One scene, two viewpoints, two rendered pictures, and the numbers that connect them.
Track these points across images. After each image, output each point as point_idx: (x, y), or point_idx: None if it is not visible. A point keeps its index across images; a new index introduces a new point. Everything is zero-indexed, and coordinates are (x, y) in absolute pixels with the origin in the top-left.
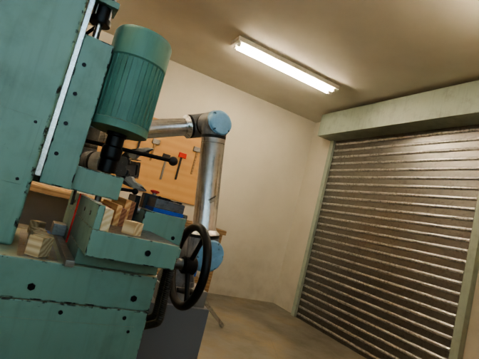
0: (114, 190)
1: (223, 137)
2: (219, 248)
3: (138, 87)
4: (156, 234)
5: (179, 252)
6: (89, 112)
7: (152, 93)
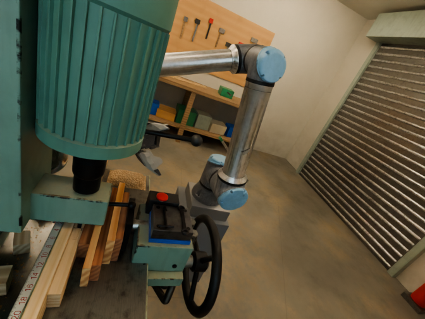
0: (96, 216)
1: (271, 84)
2: (244, 194)
3: (98, 78)
4: (144, 287)
5: (181, 281)
6: (11, 129)
7: (136, 82)
